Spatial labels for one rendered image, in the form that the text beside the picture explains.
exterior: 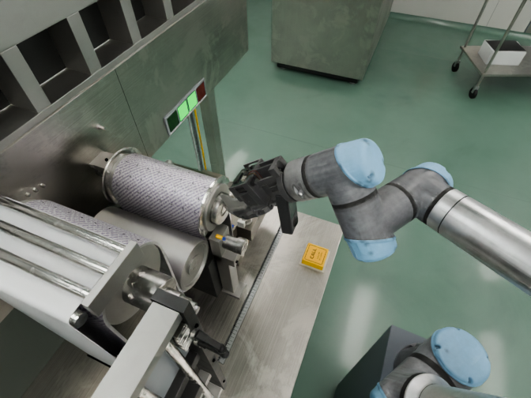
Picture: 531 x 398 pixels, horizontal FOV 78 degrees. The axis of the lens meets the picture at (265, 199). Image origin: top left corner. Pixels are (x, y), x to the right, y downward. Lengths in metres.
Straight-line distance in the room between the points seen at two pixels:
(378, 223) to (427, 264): 1.80
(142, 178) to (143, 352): 0.44
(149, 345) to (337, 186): 0.33
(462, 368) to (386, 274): 1.41
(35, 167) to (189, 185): 0.31
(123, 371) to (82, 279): 0.14
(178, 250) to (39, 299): 0.30
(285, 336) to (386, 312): 1.17
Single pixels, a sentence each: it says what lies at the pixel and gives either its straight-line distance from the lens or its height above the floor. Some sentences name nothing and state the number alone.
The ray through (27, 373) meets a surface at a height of 0.94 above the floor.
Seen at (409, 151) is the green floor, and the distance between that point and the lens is 2.98.
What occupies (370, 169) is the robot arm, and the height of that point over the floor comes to 1.52.
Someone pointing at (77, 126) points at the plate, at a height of 1.38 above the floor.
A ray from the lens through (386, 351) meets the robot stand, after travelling 1.03.
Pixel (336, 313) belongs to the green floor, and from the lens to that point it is 2.01.
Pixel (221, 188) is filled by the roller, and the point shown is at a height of 1.29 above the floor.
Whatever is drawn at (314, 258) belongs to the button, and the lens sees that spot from 1.07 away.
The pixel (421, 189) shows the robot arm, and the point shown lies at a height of 1.44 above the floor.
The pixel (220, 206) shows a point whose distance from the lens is 0.74.
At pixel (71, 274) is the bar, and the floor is 1.44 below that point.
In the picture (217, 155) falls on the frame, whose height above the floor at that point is 0.56.
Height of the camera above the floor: 1.85
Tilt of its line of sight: 51 degrees down
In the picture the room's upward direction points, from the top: straight up
